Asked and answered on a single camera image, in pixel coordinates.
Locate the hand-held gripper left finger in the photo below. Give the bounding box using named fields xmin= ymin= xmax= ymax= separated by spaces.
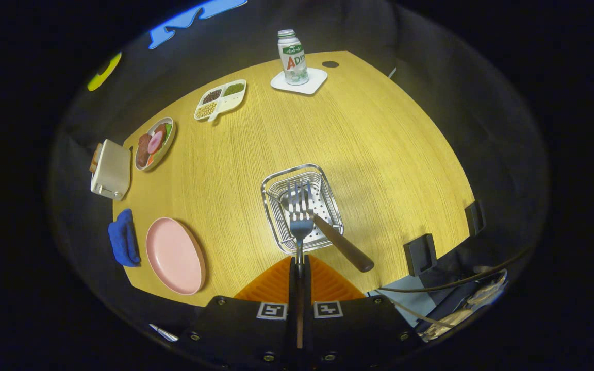
xmin=181 ymin=256 xmax=298 ymax=369

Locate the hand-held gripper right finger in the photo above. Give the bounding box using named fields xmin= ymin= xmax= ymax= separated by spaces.
xmin=305 ymin=255 xmax=421 ymax=369

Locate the wooden-handled metal spoon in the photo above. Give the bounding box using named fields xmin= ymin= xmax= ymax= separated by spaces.
xmin=279 ymin=188 xmax=375 ymax=273

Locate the wooden-handled metal fork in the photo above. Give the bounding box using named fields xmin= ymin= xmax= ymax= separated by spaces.
xmin=287 ymin=179 xmax=314 ymax=351

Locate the pale blue fabric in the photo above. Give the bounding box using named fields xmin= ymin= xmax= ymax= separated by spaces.
xmin=367 ymin=276 xmax=434 ymax=328

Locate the black table clamp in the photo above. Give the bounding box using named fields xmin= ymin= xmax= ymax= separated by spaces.
xmin=465 ymin=200 xmax=485 ymax=236
xmin=403 ymin=233 xmax=438 ymax=277

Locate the pink round plate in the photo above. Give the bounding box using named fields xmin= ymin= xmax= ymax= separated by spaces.
xmin=145 ymin=217 xmax=206 ymax=296

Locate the blue towel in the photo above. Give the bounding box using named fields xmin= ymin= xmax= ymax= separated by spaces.
xmin=108 ymin=208 xmax=141 ymax=267

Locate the grey oval food plate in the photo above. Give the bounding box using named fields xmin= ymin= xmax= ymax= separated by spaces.
xmin=135 ymin=117 xmax=176 ymax=172

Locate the brown steak piece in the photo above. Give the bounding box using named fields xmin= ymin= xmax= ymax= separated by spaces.
xmin=137 ymin=134 xmax=152 ymax=167

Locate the white toaster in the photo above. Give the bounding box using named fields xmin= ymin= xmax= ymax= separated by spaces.
xmin=90 ymin=139 xmax=132 ymax=201

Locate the white divided bean tray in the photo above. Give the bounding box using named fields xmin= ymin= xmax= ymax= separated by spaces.
xmin=194 ymin=79 xmax=248 ymax=123

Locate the white square coaster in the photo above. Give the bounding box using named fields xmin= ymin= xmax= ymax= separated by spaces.
xmin=270 ymin=67 xmax=328 ymax=95

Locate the white drink bottle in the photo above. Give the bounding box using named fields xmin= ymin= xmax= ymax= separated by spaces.
xmin=277 ymin=29 xmax=309 ymax=86

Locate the dark cable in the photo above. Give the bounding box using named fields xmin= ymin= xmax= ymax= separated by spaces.
xmin=377 ymin=247 xmax=535 ymax=293

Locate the metal wire basket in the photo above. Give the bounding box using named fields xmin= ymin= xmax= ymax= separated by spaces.
xmin=261 ymin=163 xmax=344 ymax=256

